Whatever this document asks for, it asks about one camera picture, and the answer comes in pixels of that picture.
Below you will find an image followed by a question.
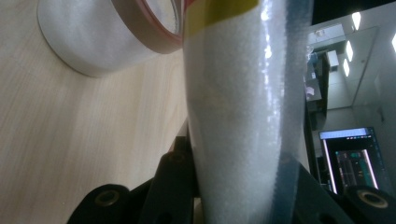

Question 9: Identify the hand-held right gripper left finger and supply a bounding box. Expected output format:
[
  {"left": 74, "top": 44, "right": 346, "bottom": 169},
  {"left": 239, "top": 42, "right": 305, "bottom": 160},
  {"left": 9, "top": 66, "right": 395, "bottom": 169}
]
[{"left": 145, "top": 135, "right": 203, "bottom": 224}]

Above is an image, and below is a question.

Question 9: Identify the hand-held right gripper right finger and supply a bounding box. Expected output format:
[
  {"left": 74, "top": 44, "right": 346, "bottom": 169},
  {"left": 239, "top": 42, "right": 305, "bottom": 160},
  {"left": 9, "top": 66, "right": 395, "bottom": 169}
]
[{"left": 291, "top": 163, "right": 356, "bottom": 224}]

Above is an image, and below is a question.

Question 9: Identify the clear pink printed refill bag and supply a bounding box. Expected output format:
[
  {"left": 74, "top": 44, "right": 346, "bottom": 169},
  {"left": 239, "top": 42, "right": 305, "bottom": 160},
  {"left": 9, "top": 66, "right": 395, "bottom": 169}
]
[{"left": 182, "top": 0, "right": 314, "bottom": 224}]

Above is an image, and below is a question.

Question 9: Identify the clear jar with beige collar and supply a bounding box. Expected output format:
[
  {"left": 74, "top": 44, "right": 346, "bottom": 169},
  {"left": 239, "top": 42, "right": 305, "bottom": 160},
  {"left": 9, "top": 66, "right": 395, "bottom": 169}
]
[{"left": 36, "top": 0, "right": 188, "bottom": 78}]

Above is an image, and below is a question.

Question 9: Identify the computer monitor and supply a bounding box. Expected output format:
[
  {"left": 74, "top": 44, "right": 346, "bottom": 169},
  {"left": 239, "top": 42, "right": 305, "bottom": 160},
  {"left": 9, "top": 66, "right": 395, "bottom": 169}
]
[{"left": 318, "top": 126, "right": 390, "bottom": 196}]

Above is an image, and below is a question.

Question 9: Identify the dark office furniture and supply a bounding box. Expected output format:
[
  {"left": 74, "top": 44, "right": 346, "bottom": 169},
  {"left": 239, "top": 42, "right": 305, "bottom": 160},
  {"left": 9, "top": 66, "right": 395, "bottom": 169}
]
[{"left": 305, "top": 46, "right": 340, "bottom": 132}]

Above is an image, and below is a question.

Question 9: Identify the ceiling light panel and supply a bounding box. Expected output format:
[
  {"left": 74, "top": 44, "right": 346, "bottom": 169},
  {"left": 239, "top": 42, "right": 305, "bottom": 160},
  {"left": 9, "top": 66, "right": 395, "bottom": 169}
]
[
  {"left": 345, "top": 39, "right": 355, "bottom": 63},
  {"left": 351, "top": 11, "right": 362, "bottom": 31},
  {"left": 341, "top": 58, "right": 352, "bottom": 77}
]

